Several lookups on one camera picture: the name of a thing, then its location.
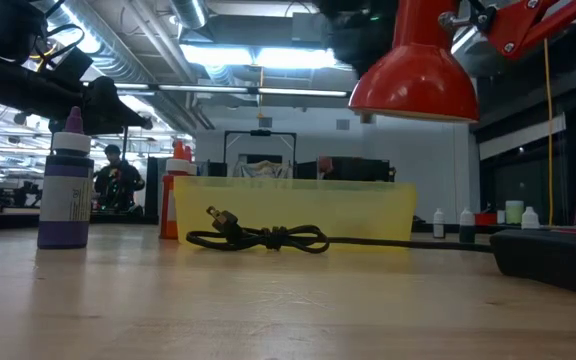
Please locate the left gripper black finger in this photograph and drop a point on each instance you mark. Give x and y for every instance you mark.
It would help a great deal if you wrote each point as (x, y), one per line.
(110, 110)

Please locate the large orange food coloring bottle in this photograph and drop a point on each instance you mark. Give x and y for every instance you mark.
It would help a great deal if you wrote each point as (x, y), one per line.
(178, 166)

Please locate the large pink food coloring bottle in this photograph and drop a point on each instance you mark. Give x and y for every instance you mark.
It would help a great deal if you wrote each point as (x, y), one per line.
(188, 152)

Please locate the large purple food coloring bottle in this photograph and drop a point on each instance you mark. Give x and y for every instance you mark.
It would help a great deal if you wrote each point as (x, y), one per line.
(65, 200)

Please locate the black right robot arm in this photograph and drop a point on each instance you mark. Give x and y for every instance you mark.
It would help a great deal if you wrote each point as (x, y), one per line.
(353, 40)

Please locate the person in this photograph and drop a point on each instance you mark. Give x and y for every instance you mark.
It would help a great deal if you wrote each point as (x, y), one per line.
(118, 182)

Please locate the bright ceiling light panel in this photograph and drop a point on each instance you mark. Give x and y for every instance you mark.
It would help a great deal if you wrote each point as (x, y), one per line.
(218, 55)

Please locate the long fluorescent light strip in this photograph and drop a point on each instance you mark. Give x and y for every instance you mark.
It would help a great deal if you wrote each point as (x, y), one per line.
(293, 92)

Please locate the yellow translucent plastic bin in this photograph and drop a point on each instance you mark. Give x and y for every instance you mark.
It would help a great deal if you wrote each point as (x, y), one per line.
(318, 210)

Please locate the red desk lamp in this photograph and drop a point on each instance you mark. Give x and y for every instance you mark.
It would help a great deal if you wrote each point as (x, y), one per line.
(418, 75)

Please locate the small red box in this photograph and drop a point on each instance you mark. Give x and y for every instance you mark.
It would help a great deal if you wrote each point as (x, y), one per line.
(485, 219)

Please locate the pale green cup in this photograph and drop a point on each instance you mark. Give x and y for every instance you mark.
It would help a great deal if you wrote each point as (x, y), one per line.
(514, 212)

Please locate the silver ventilation duct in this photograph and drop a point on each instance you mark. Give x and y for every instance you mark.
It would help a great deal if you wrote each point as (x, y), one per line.
(190, 12)

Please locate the black gantry frame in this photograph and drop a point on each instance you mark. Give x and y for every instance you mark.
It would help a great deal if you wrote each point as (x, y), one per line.
(260, 133)

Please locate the black aluminium table frame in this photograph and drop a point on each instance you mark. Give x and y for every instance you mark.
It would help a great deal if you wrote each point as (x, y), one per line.
(478, 228)

